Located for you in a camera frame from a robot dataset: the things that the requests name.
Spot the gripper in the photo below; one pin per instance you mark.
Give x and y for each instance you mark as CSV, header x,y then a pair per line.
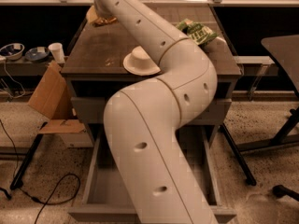
x,y
99,11

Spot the orange can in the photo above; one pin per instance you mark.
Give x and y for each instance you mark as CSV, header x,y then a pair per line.
x,y
104,21

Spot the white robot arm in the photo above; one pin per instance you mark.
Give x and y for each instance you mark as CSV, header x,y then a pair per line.
x,y
141,120

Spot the grey drawer cabinet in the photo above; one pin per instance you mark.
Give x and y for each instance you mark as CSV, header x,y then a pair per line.
x,y
94,68

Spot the open grey middle drawer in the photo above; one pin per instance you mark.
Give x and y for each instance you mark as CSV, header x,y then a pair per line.
x,y
106,200

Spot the white paper cup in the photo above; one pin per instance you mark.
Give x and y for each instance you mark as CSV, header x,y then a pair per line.
x,y
57,52

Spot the blue bowl right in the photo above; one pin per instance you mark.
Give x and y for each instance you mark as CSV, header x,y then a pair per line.
x,y
37,55

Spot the white upside-down bowl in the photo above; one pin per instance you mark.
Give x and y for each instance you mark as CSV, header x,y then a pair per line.
x,y
138,62

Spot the brown cardboard box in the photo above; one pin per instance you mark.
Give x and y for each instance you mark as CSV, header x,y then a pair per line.
x,y
52,99

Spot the green chip bag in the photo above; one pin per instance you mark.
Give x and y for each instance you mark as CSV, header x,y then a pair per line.
x,y
200,34

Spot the black right table leg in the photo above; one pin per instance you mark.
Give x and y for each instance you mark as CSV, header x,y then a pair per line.
x,y
248,174

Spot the black table leg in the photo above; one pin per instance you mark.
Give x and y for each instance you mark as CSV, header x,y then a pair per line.
x,y
248,174
17,179

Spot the black left table leg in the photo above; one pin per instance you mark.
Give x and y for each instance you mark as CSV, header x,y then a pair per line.
x,y
17,179

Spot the black chair base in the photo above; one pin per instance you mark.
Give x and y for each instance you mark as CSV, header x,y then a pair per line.
x,y
280,191

